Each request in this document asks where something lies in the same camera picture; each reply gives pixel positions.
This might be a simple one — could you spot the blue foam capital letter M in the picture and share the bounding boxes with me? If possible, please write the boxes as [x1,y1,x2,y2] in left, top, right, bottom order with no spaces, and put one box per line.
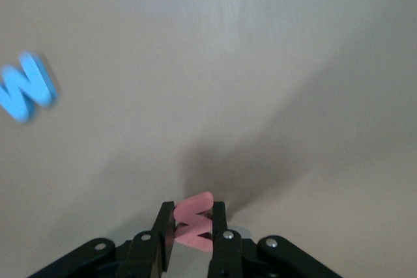
[0,50,60,125]

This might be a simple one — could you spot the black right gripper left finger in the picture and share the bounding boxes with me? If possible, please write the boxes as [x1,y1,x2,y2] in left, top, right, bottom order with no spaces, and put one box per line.
[27,201,179,278]

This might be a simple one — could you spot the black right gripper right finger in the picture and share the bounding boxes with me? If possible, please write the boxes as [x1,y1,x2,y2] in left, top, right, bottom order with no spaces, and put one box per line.
[207,201,339,278]

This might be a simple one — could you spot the pink foam letter w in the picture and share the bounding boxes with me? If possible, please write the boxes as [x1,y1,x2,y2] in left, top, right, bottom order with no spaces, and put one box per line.
[172,191,215,253]

